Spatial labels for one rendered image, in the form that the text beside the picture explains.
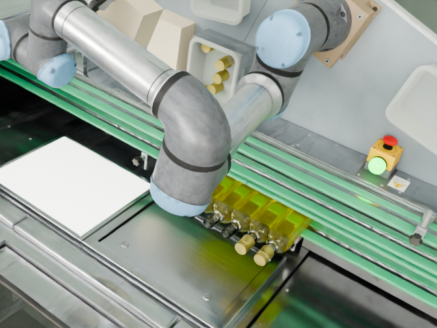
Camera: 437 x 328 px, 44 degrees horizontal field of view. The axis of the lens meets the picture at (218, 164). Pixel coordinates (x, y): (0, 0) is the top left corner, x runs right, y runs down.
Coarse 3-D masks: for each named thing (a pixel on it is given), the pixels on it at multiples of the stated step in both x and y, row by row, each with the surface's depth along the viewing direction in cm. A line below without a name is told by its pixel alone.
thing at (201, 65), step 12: (192, 48) 161; (216, 48) 156; (192, 60) 164; (204, 60) 169; (216, 60) 166; (192, 72) 167; (204, 72) 171; (216, 72) 168; (204, 84) 173; (228, 84) 168; (216, 96) 172; (228, 96) 170
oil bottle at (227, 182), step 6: (222, 180) 156; (228, 180) 156; (234, 180) 156; (222, 186) 153; (228, 186) 154; (216, 192) 151; (222, 192) 152; (216, 198) 150; (210, 204) 149; (204, 210) 150; (210, 210) 150
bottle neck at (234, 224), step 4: (228, 224) 143; (232, 224) 143; (236, 224) 143; (224, 228) 141; (228, 228) 141; (232, 228) 142; (236, 228) 143; (224, 232) 143; (228, 232) 141; (232, 232) 142; (224, 236) 142; (228, 236) 142
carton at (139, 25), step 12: (120, 0) 130; (132, 0) 130; (144, 0) 133; (96, 12) 137; (108, 12) 134; (120, 12) 132; (132, 12) 130; (144, 12) 129; (156, 12) 132; (120, 24) 134; (132, 24) 131; (144, 24) 132; (156, 24) 137; (132, 36) 133; (144, 36) 137
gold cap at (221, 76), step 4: (220, 72) 164; (224, 72) 164; (228, 72) 166; (216, 76) 163; (220, 76) 163; (224, 76) 164; (228, 76) 166; (216, 80) 164; (220, 80) 163; (224, 80) 165
